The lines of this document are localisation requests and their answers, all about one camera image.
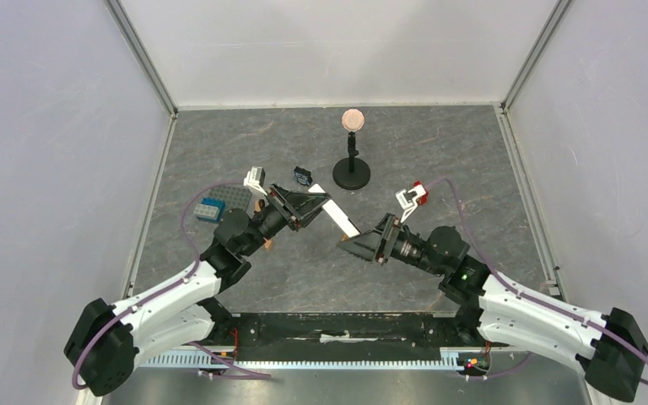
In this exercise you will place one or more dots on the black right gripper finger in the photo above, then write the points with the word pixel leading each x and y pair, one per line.
pixel 369 238
pixel 365 253

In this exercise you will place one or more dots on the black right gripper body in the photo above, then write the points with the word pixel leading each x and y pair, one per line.
pixel 386 240

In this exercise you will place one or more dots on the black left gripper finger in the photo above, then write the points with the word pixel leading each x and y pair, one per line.
pixel 300 203
pixel 300 216

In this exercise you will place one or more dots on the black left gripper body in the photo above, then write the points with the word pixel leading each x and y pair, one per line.
pixel 270 221

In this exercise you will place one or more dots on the white remote control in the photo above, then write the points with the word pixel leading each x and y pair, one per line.
pixel 341 219

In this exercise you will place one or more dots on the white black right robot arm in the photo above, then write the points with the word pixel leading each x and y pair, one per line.
pixel 604 348

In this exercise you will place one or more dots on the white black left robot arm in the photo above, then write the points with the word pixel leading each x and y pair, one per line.
pixel 109 341

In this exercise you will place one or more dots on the small black blue block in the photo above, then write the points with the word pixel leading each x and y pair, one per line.
pixel 302 176

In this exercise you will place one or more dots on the grey lego baseplate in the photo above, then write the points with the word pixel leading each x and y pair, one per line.
pixel 231 196

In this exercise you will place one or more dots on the small red toy block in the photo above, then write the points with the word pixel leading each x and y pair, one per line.
pixel 420 193

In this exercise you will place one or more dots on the black round stand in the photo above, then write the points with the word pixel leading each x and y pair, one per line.
pixel 351 173

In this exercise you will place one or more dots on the blue grey lego brick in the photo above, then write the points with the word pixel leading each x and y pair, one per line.
pixel 209 210

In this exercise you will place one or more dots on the pink ball on stand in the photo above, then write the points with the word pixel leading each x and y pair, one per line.
pixel 353 120

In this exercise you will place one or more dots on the tan wooden bracket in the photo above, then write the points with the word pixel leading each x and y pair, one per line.
pixel 258 208

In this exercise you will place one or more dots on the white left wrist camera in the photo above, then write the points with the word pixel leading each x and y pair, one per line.
pixel 255 180

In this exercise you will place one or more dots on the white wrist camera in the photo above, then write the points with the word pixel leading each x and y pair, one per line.
pixel 255 180
pixel 405 200

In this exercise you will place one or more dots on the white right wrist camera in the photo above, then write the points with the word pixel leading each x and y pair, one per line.
pixel 405 200

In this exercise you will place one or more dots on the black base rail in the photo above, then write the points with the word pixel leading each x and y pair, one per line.
pixel 342 336

